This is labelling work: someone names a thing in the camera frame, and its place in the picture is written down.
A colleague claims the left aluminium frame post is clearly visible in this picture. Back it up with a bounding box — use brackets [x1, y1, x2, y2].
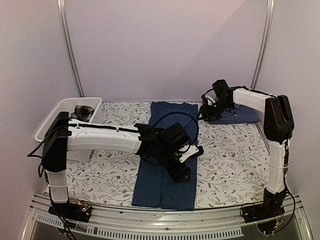
[56, 0, 85, 98]

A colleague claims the aluminium frame post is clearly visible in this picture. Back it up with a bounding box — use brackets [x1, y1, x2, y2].
[250, 0, 275, 89]
[56, 0, 85, 98]

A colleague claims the black white plaid garment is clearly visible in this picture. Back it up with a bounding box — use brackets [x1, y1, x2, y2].
[70, 105, 95, 123]

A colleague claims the right aluminium frame post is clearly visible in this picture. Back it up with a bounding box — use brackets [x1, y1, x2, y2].
[250, 0, 275, 89]

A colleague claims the white plastic laundry bin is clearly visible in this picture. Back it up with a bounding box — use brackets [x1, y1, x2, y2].
[34, 97, 103, 142]

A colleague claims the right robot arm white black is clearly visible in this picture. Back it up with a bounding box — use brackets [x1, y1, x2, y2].
[198, 79, 295, 219]

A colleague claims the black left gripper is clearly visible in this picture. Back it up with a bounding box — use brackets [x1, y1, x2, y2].
[156, 145, 192, 183]

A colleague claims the floral patterned table cloth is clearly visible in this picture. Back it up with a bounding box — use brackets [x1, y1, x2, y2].
[44, 100, 272, 210]

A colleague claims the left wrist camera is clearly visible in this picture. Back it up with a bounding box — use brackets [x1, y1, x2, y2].
[147, 111, 205, 163]

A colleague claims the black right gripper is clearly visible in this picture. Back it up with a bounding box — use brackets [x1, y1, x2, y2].
[196, 98, 233, 122]

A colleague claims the teal blue garment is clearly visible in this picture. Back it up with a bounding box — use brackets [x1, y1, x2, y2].
[131, 101, 198, 211]

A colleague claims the blue plaid button shirt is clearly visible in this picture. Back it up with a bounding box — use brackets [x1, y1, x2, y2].
[206, 98, 260, 125]

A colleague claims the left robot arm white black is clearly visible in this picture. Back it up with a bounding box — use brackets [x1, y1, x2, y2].
[28, 111, 199, 217]

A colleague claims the aluminium front rail base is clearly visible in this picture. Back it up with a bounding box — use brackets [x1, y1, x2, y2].
[21, 194, 315, 240]

